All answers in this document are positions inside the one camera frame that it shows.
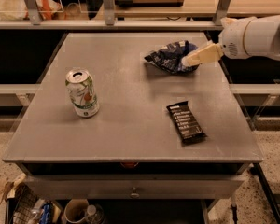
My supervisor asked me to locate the round metal drawer knob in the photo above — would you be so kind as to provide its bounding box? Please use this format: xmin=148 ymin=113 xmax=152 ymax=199
xmin=130 ymin=187 xmax=140 ymax=199

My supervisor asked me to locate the grey table drawer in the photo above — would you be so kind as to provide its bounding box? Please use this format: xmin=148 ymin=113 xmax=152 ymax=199
xmin=25 ymin=175 xmax=244 ymax=200

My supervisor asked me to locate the left metal shelf bracket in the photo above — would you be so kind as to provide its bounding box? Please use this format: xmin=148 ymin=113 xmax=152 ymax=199
xmin=24 ymin=0 xmax=43 ymax=25

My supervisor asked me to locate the blue packet in basket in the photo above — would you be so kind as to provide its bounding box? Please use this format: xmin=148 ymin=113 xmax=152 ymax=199
xmin=39 ymin=203 xmax=53 ymax=224

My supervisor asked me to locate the orange white bag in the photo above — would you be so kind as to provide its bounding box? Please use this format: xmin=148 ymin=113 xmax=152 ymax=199
xmin=0 ymin=0 xmax=63 ymax=21

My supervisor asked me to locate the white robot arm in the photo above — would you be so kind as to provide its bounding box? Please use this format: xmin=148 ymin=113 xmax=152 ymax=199
xmin=181 ymin=15 xmax=280 ymax=67

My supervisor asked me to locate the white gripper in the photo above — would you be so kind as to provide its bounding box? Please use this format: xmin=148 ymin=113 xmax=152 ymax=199
xmin=181 ymin=17 xmax=254 ymax=67

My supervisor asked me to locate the green white soda can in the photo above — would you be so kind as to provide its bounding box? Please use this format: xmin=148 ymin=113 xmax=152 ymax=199
xmin=65 ymin=68 xmax=99 ymax=118

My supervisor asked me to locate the blue chip bag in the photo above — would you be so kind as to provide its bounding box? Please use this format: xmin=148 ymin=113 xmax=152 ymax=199
xmin=144 ymin=40 xmax=198 ymax=75

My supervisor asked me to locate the brown paper cup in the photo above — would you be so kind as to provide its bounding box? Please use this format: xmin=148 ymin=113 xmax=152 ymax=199
xmin=64 ymin=199 xmax=89 ymax=224

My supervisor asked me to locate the metal shelf bracket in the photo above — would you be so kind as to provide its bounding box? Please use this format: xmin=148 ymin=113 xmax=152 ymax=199
xmin=24 ymin=0 xmax=43 ymax=25
xmin=213 ymin=0 xmax=231 ymax=26
xmin=103 ymin=0 xmax=115 ymax=25

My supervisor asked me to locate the wire mesh basket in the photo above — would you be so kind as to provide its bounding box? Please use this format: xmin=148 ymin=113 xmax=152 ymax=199
xmin=10 ymin=186 xmax=38 ymax=224

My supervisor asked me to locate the right metal shelf bracket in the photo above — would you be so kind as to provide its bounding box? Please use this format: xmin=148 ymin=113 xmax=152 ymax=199
xmin=213 ymin=0 xmax=231 ymax=26

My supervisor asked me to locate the black snack bar wrapper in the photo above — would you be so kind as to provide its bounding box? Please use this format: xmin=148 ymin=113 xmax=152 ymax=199
xmin=167 ymin=101 xmax=206 ymax=144

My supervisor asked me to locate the middle metal shelf bracket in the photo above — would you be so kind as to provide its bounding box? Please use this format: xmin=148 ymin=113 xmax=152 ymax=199
xmin=103 ymin=0 xmax=115 ymax=25

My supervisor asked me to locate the clear plastic bottle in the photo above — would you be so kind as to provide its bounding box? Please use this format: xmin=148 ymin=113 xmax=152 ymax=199
xmin=85 ymin=204 xmax=106 ymax=224

